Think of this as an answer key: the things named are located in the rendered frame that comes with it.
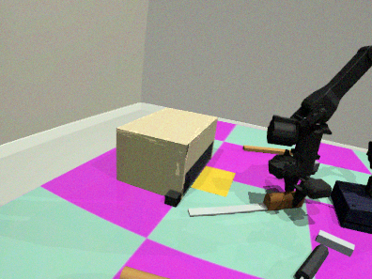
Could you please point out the brown cylinder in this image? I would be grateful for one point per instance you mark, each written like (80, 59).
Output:
(280, 200)

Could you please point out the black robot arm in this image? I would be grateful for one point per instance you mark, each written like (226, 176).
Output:
(301, 129)

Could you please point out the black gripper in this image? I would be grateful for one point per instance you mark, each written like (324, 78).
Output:
(315, 188)

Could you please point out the beige low cabinet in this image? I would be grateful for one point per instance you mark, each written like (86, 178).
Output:
(164, 152)

